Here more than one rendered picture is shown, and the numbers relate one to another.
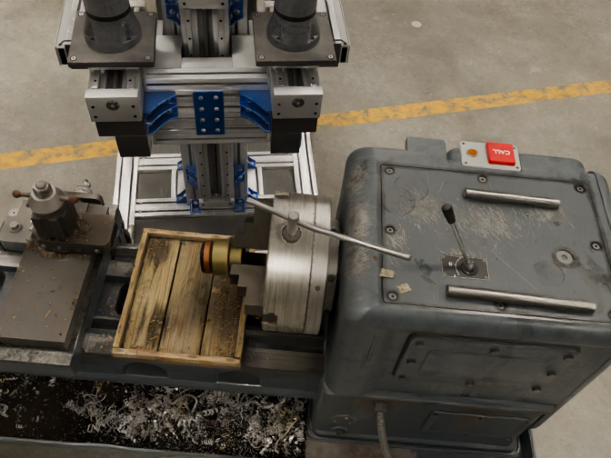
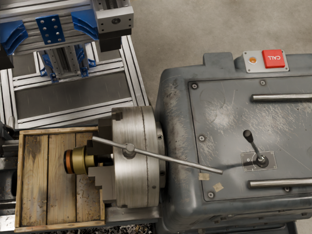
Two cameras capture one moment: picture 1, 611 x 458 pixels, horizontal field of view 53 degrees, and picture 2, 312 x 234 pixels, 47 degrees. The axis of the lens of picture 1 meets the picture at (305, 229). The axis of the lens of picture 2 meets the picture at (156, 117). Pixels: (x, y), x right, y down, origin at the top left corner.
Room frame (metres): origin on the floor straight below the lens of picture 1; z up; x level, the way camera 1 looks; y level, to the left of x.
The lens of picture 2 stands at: (0.44, 0.04, 2.18)
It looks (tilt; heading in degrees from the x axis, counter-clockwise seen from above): 67 degrees down; 348
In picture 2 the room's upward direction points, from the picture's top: 10 degrees clockwise
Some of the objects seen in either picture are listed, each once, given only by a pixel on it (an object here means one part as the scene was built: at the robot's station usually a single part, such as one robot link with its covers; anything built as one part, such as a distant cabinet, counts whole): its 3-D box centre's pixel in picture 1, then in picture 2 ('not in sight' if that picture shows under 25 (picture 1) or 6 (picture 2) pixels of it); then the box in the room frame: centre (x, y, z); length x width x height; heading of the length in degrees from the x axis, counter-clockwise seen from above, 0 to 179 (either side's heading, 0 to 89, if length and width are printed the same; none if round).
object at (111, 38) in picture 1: (110, 20); not in sight; (1.37, 0.59, 1.21); 0.15 x 0.15 x 0.10
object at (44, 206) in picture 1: (45, 196); not in sight; (0.82, 0.59, 1.13); 0.08 x 0.08 x 0.03
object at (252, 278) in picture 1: (254, 292); (107, 186); (0.67, 0.09, 1.09); 0.12 x 0.11 x 0.05; 2
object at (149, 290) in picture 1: (189, 294); (61, 176); (0.75, 0.27, 0.89); 0.36 x 0.30 x 0.04; 2
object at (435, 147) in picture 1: (425, 154); (218, 65); (1.00, -0.25, 1.24); 0.09 x 0.08 x 0.03; 92
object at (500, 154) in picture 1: (500, 154); (273, 59); (1.01, -0.42, 1.26); 0.06 x 0.06 x 0.02; 2
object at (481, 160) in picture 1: (486, 163); (263, 65); (1.00, -0.39, 1.23); 0.13 x 0.08 x 0.05; 92
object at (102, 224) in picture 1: (72, 233); not in sight; (0.82, 0.56, 0.99); 0.20 x 0.10 x 0.05; 92
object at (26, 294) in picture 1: (56, 263); not in sight; (0.76, 0.59, 0.95); 0.43 x 0.17 x 0.05; 2
